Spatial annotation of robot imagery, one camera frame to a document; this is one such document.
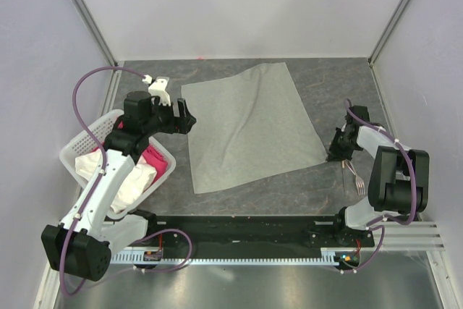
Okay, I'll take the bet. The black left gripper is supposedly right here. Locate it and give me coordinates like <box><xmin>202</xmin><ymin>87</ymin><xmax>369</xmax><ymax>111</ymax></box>
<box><xmin>143</xmin><ymin>96</ymin><xmax>195</xmax><ymax>137</ymax></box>

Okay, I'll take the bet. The grey-green cloth napkin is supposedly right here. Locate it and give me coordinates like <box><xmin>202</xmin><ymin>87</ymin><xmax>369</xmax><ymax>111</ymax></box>
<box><xmin>182</xmin><ymin>63</ymin><xmax>326</xmax><ymax>194</ymax></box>

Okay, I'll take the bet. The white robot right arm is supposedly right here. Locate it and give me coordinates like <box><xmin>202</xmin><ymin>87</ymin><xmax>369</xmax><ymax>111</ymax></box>
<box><xmin>326</xmin><ymin>99</ymin><xmax>430</xmax><ymax>247</ymax></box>

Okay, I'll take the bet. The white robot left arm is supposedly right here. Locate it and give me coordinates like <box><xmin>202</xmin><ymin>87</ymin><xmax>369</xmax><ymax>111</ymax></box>
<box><xmin>41</xmin><ymin>91</ymin><xmax>196</xmax><ymax>282</ymax></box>

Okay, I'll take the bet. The silver metal fork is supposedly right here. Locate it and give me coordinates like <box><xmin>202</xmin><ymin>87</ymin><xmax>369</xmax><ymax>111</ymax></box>
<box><xmin>344</xmin><ymin>160</ymin><xmax>365</xmax><ymax>196</ymax></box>

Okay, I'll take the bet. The pink cloth in basket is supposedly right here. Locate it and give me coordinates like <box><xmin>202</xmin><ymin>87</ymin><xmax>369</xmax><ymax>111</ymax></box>
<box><xmin>99</xmin><ymin>114</ymin><xmax>168</xmax><ymax>184</ymax></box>

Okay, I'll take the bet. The white plastic laundry basket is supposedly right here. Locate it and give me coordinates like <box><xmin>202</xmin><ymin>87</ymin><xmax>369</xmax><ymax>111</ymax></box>
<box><xmin>59</xmin><ymin>131</ymin><xmax>177</xmax><ymax>220</ymax></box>

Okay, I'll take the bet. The white folded garment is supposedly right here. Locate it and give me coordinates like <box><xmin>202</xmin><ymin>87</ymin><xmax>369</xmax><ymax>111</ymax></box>
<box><xmin>75</xmin><ymin>149</ymin><xmax>158</xmax><ymax>213</ymax></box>

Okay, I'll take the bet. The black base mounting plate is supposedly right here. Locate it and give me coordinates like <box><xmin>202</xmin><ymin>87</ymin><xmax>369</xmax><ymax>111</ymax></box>
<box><xmin>148</xmin><ymin>215</ymin><xmax>375</xmax><ymax>249</ymax></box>

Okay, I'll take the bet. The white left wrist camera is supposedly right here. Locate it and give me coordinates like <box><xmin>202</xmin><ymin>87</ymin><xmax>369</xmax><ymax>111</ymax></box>
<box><xmin>142</xmin><ymin>75</ymin><xmax>171</xmax><ymax>106</ymax></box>

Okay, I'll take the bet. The grey slotted cable duct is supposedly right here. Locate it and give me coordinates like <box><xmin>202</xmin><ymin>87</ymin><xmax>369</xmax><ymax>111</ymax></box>
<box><xmin>110</xmin><ymin>247</ymin><xmax>359</xmax><ymax>266</ymax></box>

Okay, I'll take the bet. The aluminium frame rail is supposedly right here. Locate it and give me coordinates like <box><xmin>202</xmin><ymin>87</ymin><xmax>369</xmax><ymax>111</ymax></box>
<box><xmin>381</xmin><ymin>221</ymin><xmax>444</xmax><ymax>251</ymax></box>

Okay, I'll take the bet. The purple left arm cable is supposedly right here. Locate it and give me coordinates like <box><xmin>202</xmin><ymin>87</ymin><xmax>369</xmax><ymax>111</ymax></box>
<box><xmin>59</xmin><ymin>66</ymin><xmax>192</xmax><ymax>296</ymax></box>

